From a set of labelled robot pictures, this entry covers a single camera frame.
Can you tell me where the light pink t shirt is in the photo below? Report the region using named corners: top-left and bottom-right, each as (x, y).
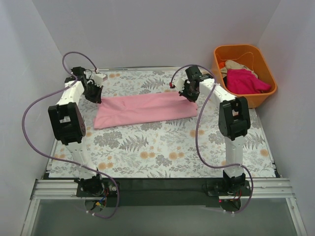
top-left (94, 92), bottom-right (198, 129)

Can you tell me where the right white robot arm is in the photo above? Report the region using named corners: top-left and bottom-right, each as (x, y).
top-left (179, 64), bottom-right (251, 196)

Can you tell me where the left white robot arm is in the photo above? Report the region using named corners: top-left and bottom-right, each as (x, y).
top-left (48, 67), bottom-right (105, 197)

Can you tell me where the beige garment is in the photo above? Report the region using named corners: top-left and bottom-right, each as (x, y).
top-left (219, 60), bottom-right (258, 78)

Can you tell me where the magenta t shirt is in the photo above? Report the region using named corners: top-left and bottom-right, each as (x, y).
top-left (226, 69), bottom-right (271, 94)

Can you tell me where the orange plastic bin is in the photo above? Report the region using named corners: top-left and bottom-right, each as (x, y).
top-left (212, 44), bottom-right (277, 108)

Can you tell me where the floral patterned table mat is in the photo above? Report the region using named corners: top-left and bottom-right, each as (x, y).
top-left (47, 69), bottom-right (276, 178)

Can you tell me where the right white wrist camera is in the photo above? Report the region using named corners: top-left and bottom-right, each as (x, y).
top-left (169, 79), bottom-right (188, 96)

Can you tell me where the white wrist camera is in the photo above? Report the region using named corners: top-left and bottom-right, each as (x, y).
top-left (93, 73), bottom-right (107, 87)
top-left (169, 79), bottom-right (188, 96)

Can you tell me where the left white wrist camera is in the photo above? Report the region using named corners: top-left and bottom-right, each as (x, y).
top-left (93, 73), bottom-right (107, 87)

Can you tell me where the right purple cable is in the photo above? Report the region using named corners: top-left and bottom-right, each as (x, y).
top-left (169, 64), bottom-right (254, 214)

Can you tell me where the purple cable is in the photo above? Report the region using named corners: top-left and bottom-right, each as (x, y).
top-left (169, 64), bottom-right (254, 214)
top-left (21, 51), bottom-right (121, 219)

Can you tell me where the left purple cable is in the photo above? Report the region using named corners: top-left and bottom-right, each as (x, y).
top-left (21, 51), bottom-right (121, 219)

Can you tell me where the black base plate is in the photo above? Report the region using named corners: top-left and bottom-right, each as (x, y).
top-left (76, 176), bottom-right (254, 208)

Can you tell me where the aluminium frame rail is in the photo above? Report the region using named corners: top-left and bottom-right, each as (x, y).
top-left (22, 178), bottom-right (307, 236)

